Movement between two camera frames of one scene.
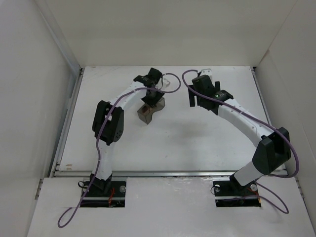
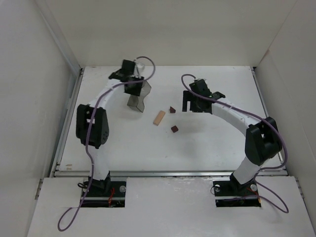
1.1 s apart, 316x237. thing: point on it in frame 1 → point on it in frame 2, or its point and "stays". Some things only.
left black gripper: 153,97 → 133,87
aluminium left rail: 58,159 stays
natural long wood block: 145,110 → 159,117
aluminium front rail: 147,173 stays
